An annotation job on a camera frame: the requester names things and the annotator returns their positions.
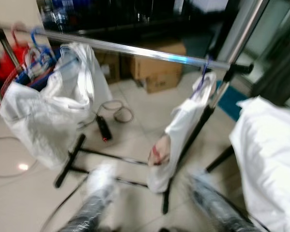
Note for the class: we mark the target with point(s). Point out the purple plastic hanger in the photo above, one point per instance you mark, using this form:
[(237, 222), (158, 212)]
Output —
[(203, 77)]

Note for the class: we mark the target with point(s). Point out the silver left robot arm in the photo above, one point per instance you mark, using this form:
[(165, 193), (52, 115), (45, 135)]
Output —
[(87, 215)]

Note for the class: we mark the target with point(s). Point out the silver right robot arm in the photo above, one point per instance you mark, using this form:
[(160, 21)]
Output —
[(222, 208)]

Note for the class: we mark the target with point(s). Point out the red plastic hanger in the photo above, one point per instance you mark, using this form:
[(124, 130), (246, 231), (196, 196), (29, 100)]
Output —
[(14, 38)]

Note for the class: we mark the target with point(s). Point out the grey curtain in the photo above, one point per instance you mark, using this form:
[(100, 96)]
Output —
[(280, 72)]

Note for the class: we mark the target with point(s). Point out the large white t-shirt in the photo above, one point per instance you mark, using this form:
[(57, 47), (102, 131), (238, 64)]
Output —
[(266, 159)]

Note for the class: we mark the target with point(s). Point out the teal floor mat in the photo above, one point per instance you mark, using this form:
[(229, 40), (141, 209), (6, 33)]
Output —
[(229, 104)]

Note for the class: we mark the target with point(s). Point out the small printed cardboard box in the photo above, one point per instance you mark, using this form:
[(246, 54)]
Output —
[(159, 83)]

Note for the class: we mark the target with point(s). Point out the black desk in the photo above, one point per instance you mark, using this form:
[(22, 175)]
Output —
[(135, 19)]

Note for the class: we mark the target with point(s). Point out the black power strip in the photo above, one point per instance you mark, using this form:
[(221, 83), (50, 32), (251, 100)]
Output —
[(104, 128)]

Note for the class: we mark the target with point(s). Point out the labelled brown cardboard box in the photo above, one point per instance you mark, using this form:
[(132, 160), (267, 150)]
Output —
[(108, 65)]

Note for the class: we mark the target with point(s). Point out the clear blue plastic packet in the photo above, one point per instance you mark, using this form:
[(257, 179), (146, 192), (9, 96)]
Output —
[(55, 14)]

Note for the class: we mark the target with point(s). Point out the red cloth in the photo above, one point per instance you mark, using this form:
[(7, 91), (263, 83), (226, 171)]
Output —
[(7, 60)]

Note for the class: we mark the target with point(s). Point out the silver sliding door frame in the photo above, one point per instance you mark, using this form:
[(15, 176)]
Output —
[(244, 29)]

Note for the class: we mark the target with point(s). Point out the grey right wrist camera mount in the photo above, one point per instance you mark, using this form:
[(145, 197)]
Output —
[(199, 176)]

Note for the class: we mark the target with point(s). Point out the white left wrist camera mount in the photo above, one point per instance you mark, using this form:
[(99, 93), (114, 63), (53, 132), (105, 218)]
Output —
[(102, 178)]

